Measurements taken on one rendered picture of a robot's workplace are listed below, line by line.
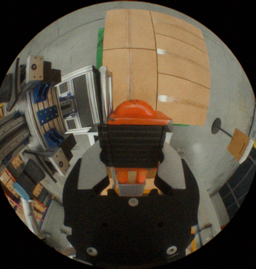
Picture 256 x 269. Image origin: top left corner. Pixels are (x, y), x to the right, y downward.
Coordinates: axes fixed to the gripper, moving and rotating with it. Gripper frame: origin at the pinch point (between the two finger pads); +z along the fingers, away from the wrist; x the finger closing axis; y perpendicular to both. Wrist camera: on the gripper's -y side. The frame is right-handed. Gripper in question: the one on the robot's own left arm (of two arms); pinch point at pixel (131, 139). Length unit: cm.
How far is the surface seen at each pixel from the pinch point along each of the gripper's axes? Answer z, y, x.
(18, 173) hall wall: 14, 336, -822
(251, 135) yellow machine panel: 84, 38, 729
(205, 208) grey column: -10, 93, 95
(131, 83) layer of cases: 54, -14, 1
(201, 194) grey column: 13, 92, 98
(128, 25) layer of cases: 53, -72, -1
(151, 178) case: 13.4, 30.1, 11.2
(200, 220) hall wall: -111, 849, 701
